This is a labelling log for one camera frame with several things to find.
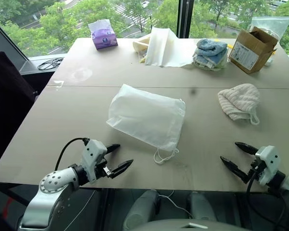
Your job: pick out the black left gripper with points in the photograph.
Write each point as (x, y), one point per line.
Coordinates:
(101, 171)

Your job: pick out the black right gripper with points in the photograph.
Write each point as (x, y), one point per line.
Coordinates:
(255, 169)

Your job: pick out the cream knitted cloth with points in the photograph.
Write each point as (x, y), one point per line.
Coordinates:
(240, 99)

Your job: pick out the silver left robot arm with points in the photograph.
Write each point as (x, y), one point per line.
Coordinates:
(50, 192)

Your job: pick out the clear plastic zip bag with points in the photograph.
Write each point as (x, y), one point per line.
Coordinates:
(279, 25)

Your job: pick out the grey rounded left robot leg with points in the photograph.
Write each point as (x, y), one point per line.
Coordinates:
(142, 209)

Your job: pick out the grey rounded robot leg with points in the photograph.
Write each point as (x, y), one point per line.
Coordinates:
(202, 204)
(142, 209)

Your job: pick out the grey rounded right robot leg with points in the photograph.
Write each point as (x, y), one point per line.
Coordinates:
(202, 204)

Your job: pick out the grey robot torso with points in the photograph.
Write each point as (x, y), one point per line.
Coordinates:
(195, 226)

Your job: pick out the small white object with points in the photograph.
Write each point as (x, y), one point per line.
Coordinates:
(269, 61)

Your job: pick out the brown cardboard box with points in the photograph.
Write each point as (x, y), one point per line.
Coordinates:
(250, 53)

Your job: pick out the stack of blue towels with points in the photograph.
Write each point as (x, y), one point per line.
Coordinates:
(210, 53)

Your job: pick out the yellow flat item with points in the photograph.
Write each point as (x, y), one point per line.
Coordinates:
(230, 45)

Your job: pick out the purple tissue pack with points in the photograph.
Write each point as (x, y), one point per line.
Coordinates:
(104, 38)

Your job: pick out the dark fabric chair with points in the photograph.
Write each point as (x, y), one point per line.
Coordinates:
(7, 101)

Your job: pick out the dark window pillar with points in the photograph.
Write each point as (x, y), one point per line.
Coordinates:
(185, 19)

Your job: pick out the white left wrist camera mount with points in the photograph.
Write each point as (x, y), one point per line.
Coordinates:
(94, 151)

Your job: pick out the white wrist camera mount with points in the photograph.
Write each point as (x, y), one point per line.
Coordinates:
(94, 151)
(269, 161)

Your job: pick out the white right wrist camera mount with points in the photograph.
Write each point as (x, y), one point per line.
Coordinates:
(269, 161)

